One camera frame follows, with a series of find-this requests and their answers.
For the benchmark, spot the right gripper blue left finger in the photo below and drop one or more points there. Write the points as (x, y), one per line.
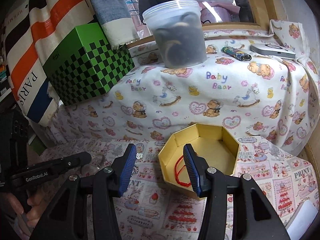
(109, 183)

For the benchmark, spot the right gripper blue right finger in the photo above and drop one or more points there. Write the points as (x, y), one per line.
(210, 183)

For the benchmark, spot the small silver earring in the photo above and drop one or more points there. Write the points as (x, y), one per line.
(139, 156)

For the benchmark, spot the gold octagonal jewelry box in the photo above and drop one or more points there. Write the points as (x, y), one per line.
(214, 143)

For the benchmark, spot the christmas print cloth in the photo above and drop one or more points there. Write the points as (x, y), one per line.
(149, 209)

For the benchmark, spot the white paper sheet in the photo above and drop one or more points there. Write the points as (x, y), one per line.
(301, 220)

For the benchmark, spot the baby bear print cloth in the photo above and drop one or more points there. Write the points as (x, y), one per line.
(268, 96)

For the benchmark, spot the green black checkered box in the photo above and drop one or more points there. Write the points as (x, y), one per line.
(84, 66)

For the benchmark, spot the silver flat device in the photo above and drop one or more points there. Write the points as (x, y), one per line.
(273, 50)

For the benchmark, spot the clear plastic tub with lid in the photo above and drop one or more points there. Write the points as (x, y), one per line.
(177, 29)

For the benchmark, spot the striped Paris tote bag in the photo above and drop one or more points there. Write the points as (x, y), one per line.
(33, 29)

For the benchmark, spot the blue beige striped towel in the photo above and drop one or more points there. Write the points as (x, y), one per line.
(116, 21)

